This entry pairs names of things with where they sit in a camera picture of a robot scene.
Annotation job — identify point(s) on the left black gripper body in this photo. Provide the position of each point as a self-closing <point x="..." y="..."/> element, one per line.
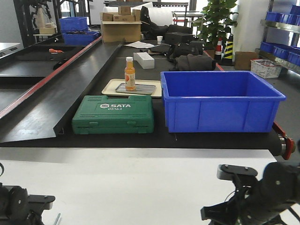
<point x="17" y="207"/>

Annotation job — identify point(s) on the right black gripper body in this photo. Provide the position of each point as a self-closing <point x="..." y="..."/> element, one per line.
<point x="233" y="211"/>

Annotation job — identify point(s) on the green black screwdriver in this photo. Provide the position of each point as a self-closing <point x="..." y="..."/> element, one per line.
<point x="57" y="219"/>

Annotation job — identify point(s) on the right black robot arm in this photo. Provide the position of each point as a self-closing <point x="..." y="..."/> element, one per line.
<point x="256" y="202"/>

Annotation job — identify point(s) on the beige plastic tray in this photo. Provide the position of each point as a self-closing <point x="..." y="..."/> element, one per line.
<point x="110" y="88"/>

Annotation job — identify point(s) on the large blue plastic bin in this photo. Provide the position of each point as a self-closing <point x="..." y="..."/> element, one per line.
<point x="218" y="101"/>

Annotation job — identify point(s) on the green SATA tool case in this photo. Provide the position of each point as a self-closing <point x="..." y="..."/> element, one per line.
<point x="104" y="115"/>

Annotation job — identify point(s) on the brown cardboard box floor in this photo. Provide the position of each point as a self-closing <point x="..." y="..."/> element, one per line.
<point x="243" y="60"/>

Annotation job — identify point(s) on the black yellow traffic cone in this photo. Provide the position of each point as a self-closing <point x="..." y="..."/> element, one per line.
<point x="227" y="59"/>

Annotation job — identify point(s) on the red white traffic cone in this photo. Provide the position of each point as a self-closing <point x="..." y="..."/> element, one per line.
<point x="218" y="50"/>

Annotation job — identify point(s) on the dark grey bag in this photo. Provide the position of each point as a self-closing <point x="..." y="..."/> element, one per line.
<point x="194" y="63"/>

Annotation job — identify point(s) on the orange juice bottle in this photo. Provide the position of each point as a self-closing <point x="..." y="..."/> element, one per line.
<point x="129" y="73"/>

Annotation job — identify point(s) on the white foam block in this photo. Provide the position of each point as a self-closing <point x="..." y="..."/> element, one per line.
<point x="144" y="59"/>

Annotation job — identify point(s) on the blue crate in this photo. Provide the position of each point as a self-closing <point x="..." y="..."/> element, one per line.
<point x="83" y="38"/>
<point x="73" y="24"/>

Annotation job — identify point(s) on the green potted plant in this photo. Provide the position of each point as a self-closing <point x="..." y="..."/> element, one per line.
<point x="216" y="22"/>

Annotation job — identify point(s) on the white paper cup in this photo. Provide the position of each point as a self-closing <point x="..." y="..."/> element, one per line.
<point x="159" y="40"/>

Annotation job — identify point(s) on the upper blue crate far left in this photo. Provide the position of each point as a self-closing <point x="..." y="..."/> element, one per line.
<point x="73" y="24"/>

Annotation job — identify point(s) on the large cardboard box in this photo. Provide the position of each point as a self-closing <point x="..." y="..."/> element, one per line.
<point x="118" y="31"/>

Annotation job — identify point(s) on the red conveyor end bracket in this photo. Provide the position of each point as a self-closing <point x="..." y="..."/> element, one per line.
<point x="287" y="143"/>

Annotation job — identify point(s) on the black angled guide rail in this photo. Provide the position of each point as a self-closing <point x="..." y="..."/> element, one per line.
<point x="42" y="111"/>

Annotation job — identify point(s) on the white wire basket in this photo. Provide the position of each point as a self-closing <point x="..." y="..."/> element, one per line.
<point x="265" y="68"/>

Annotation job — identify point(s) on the orange handled tool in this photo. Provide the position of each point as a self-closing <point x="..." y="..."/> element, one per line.
<point x="52" y="51"/>

